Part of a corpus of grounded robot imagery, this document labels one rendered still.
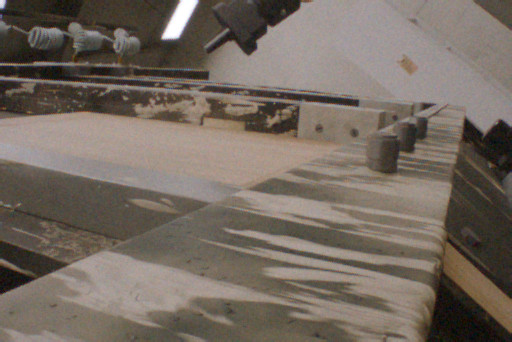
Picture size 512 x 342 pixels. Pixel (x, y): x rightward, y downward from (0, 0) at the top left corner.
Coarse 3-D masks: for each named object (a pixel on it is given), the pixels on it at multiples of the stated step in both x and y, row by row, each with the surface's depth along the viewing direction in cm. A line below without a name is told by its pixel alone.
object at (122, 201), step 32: (0, 160) 37; (32, 160) 37; (64, 160) 38; (96, 160) 39; (0, 192) 38; (32, 192) 36; (64, 192) 35; (96, 192) 33; (128, 192) 32; (160, 192) 31; (192, 192) 31; (224, 192) 32; (96, 224) 34; (128, 224) 33; (160, 224) 31
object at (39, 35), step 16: (16, 16) 135; (32, 16) 141; (48, 16) 146; (64, 16) 152; (0, 32) 123; (32, 32) 135; (48, 32) 138; (64, 32) 151; (96, 32) 160; (48, 48) 141; (96, 48) 160
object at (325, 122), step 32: (0, 96) 105; (32, 96) 101; (64, 96) 97; (96, 96) 93; (128, 96) 90; (160, 96) 88; (192, 96) 85; (224, 96) 83; (256, 128) 81; (288, 128) 79; (320, 128) 77; (352, 128) 75
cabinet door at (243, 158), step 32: (0, 128) 68; (32, 128) 70; (64, 128) 73; (96, 128) 75; (128, 128) 77; (160, 128) 80; (192, 128) 80; (224, 128) 83; (128, 160) 52; (160, 160) 53; (192, 160) 55; (224, 160) 56; (256, 160) 58; (288, 160) 59
